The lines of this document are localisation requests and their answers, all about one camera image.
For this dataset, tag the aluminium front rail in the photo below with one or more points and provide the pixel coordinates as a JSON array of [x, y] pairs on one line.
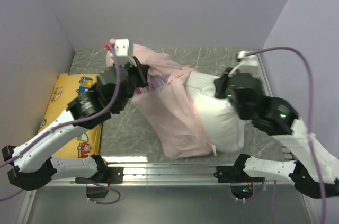
[[164, 194]]

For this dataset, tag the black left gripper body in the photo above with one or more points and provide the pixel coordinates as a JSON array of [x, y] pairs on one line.
[[137, 79]]

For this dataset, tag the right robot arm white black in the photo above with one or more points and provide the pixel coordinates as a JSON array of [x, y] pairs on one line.
[[310, 162]]

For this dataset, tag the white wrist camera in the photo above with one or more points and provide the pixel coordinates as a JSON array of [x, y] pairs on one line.
[[246, 64], [119, 47]]

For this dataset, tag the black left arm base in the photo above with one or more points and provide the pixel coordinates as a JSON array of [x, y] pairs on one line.
[[113, 176]]

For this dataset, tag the aluminium rail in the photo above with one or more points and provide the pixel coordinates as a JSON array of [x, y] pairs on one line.
[[164, 194], [263, 76]]

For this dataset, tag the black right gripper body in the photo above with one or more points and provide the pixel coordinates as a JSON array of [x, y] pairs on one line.
[[223, 91]]

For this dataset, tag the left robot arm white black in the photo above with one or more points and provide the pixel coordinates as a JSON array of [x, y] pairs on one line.
[[34, 164]]

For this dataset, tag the white pillow insert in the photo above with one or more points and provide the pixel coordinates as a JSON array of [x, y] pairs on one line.
[[224, 128]]

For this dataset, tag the pink pillowcase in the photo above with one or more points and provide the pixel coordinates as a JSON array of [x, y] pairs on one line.
[[167, 106]]

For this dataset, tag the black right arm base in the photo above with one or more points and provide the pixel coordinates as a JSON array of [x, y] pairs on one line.
[[243, 187]]

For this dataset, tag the yellow cartoon car pillow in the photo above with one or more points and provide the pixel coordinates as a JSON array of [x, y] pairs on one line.
[[67, 88]]

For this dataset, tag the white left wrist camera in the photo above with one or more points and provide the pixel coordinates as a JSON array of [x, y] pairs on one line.
[[119, 47]]

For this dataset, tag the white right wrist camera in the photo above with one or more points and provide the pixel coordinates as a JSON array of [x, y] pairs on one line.
[[246, 64]]

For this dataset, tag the aluminium right side rail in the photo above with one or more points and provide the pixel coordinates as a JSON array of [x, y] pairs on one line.
[[263, 76]]

